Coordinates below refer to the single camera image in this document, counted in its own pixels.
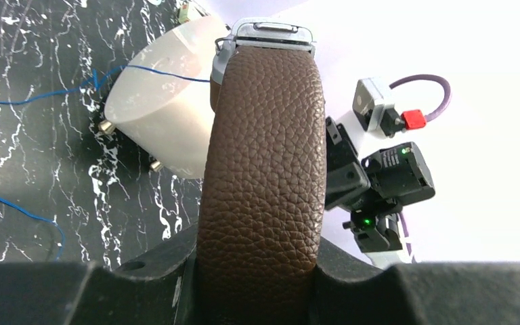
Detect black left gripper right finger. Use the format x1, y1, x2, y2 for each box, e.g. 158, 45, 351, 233
311, 240, 520, 324

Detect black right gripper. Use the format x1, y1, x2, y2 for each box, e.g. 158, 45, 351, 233
324, 117, 370, 211

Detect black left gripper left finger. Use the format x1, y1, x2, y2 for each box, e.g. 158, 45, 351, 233
0, 225, 198, 324

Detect brown silver headphones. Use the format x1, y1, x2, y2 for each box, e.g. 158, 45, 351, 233
196, 18, 326, 324

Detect thin blue headphone cable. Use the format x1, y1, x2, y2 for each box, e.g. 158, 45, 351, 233
0, 64, 211, 263

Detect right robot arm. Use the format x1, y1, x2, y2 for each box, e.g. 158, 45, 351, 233
324, 117, 435, 269

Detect white cylindrical drum box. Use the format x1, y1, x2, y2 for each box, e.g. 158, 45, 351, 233
98, 16, 228, 179

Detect small white green box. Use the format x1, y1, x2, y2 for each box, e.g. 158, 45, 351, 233
177, 2, 201, 24

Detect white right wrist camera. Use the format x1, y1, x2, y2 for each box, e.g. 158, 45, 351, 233
353, 77, 427, 138

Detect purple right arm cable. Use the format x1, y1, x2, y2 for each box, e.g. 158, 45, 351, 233
389, 74, 453, 123

